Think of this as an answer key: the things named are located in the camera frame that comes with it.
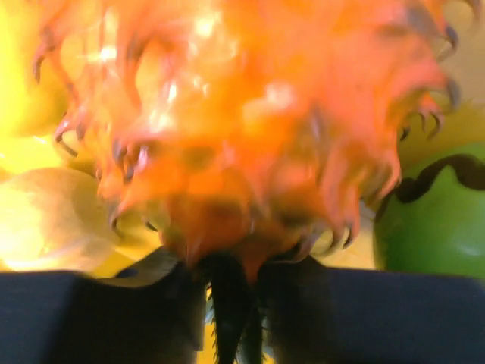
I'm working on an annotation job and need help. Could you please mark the fake green watermelon ball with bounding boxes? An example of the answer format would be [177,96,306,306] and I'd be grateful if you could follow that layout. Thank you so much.
[373,142,484,278]

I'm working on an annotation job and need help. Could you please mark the fake orange pineapple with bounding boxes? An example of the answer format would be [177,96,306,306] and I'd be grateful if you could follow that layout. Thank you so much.
[33,1,461,363]

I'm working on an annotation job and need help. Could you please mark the fake yellow lemon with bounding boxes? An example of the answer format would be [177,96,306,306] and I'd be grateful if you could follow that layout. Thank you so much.
[0,166,152,272]

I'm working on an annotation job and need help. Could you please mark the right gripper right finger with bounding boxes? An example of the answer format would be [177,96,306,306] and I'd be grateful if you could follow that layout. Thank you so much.
[259,258,484,363]

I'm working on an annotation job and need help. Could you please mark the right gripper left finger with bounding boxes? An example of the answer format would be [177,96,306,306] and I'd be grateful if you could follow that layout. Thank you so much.
[1,250,205,363]

